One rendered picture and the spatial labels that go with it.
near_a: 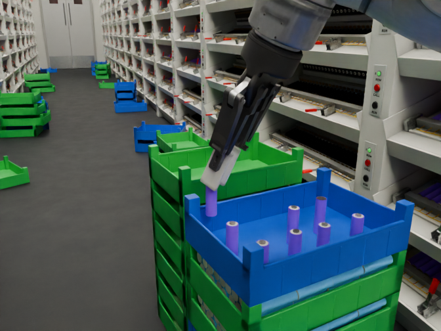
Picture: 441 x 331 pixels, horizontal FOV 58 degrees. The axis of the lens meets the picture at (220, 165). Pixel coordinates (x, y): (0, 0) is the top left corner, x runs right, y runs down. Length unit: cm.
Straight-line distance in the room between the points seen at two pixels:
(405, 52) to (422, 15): 59
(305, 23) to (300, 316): 39
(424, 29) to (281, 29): 15
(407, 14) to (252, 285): 35
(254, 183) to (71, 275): 74
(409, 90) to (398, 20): 60
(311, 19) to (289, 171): 48
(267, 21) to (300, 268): 31
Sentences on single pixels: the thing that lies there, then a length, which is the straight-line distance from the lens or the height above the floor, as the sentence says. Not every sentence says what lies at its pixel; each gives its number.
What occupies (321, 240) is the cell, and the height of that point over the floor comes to 45.
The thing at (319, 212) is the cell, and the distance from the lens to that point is 68.
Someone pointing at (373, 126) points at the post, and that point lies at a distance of 108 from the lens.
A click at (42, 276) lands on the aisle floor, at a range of 142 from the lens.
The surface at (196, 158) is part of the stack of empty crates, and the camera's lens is 100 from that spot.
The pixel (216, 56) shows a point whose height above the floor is 60.
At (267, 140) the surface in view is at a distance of 167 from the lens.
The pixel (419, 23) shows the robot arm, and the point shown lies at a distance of 46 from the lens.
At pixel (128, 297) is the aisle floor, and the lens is 124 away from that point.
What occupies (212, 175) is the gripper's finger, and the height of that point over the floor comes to 52.
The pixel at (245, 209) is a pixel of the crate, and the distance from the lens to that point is 71.
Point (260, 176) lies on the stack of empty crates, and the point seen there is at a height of 43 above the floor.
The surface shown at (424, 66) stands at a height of 66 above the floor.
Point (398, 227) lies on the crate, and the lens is 67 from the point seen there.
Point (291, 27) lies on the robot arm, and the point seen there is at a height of 73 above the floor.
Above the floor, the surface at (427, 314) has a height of 11.
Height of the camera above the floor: 73
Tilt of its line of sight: 19 degrees down
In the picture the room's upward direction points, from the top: straight up
